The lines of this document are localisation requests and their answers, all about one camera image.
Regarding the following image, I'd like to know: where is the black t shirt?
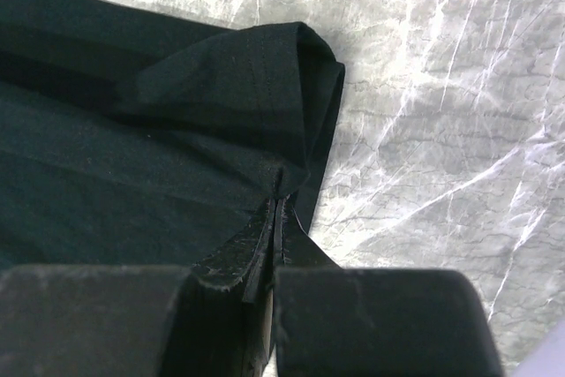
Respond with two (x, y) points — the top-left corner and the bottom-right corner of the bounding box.
(0, 0), (347, 272)

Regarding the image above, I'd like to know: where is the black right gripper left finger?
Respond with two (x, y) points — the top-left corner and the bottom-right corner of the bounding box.
(0, 198), (277, 377)

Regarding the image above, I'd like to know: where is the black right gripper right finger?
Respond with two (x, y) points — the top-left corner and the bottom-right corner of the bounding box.
(273, 193), (507, 377)

